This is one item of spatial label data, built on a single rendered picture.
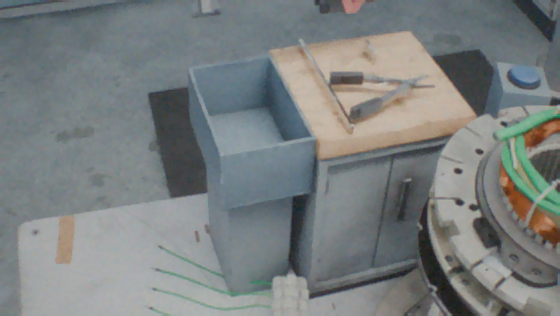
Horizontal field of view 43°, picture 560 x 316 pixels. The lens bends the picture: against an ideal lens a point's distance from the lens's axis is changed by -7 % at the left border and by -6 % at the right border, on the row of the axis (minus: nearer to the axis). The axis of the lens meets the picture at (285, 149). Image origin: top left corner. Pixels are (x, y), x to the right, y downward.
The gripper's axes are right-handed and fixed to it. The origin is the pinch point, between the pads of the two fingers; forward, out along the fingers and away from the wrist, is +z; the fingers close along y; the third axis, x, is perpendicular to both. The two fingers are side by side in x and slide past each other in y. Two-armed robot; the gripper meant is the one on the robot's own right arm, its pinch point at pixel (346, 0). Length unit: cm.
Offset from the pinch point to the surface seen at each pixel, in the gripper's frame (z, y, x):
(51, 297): 38, 5, -41
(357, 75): 6.3, 6.7, -0.7
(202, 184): 117, -87, 2
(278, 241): 27.9, 10.8, -10.4
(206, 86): 12.7, -3.6, -16.1
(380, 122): 9.0, 12.2, 0.2
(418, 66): 9.1, 3.2, 9.6
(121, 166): 119, -103, -20
